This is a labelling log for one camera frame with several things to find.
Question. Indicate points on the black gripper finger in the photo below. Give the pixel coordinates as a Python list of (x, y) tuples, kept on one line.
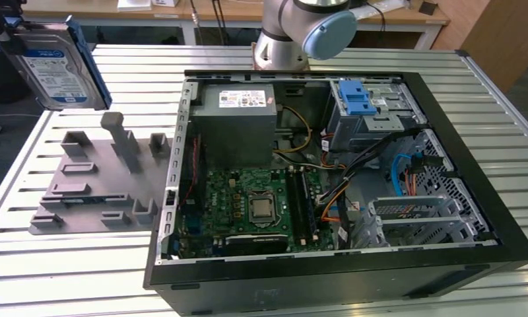
[(16, 44)]

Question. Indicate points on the hard disk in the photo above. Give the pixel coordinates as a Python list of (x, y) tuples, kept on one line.
[(57, 76)]

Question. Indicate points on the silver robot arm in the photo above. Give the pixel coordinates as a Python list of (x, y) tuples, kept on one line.
[(281, 33)]

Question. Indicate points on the silver disk bay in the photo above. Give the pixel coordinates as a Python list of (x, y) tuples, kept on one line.
[(417, 221)]

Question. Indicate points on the wooden desk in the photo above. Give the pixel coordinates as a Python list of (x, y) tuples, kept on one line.
[(92, 13)]

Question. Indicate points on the white paper box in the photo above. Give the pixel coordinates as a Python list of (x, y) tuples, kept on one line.
[(162, 2), (132, 5)]

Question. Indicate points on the grey parts rack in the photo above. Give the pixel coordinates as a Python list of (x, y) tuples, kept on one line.
[(96, 185)]

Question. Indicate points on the green RAM stick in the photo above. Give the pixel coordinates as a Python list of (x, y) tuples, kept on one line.
[(82, 200)]

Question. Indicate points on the grey power supply unit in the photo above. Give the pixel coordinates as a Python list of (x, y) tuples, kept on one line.
[(233, 138)]

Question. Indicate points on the green motherboard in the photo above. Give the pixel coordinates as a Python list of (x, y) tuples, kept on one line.
[(228, 185)]

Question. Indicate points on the CPU socket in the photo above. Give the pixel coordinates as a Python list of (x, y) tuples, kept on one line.
[(261, 195)]

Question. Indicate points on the silver CPU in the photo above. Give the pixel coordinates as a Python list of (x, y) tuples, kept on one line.
[(260, 208)]

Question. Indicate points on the blue drive latch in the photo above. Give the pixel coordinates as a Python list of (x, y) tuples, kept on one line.
[(356, 95)]

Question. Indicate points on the black RAM slot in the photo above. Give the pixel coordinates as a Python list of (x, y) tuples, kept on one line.
[(296, 198)]

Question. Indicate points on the silver optical drive cage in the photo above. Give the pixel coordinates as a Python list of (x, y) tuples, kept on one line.
[(347, 132)]

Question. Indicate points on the black graphics card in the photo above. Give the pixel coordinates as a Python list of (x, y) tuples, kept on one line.
[(254, 242)]

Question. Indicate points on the installed RAM stick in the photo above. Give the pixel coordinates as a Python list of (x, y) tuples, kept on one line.
[(309, 204)]

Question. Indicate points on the small black desk box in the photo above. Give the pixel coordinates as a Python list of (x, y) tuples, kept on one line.
[(428, 7)]

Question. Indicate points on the black PC case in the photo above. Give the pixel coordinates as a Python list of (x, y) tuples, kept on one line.
[(333, 280)]

